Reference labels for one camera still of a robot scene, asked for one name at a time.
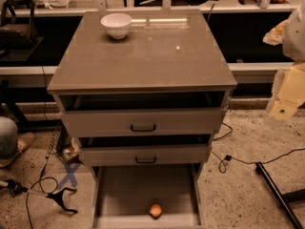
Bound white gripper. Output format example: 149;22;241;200
263;20;305;126

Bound orange fruit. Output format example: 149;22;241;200
150;204;162;219

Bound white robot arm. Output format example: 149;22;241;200
263;2;305;126

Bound grey drawer cabinet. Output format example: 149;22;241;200
46;9;238;229

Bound top grey drawer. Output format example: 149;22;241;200
61;92;226;137

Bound grey drawer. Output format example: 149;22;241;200
80;135;212;166
61;92;226;137
91;164;205;229

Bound bottom grey drawer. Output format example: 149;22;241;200
91;164;205;229

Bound middle grey drawer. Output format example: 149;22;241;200
80;135;212;166

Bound black metal stand leg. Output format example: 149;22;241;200
255;162;305;229

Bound white ceramic bowl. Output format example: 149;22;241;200
101;13;132;39

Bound blue tape cross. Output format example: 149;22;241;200
57;163;80;190

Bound tan shoe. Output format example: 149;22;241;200
0;133;35;168

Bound black reacher grabber tool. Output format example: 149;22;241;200
0;179;78;214

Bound dark bag with handle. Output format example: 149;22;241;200
0;0;37;49

